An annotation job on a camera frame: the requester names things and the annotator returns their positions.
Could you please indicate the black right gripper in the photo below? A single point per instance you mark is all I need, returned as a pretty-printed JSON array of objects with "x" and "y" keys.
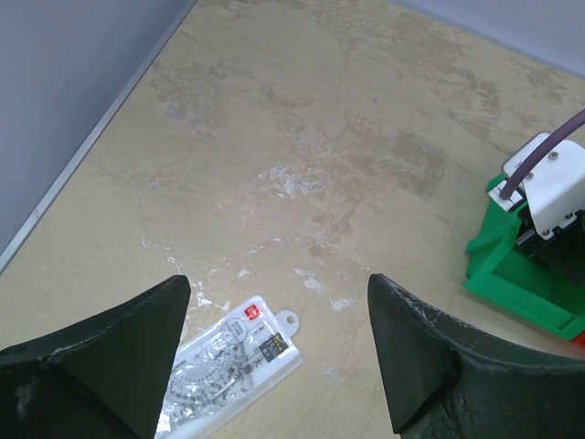
[{"x": 564, "y": 249}]

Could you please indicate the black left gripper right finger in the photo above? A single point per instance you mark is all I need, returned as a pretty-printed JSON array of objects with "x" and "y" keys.
[{"x": 444, "y": 378}]

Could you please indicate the green plastic bin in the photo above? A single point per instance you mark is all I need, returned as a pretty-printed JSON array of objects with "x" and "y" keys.
[{"x": 500, "y": 273}]

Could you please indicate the red plastic bin middle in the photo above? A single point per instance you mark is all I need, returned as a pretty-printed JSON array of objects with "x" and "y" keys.
[{"x": 579, "y": 340}]

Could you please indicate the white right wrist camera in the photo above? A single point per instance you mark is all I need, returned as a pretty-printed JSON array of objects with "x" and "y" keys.
[{"x": 553, "y": 190}]

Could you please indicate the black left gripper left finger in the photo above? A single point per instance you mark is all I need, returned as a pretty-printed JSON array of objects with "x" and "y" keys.
[{"x": 103, "y": 377}]

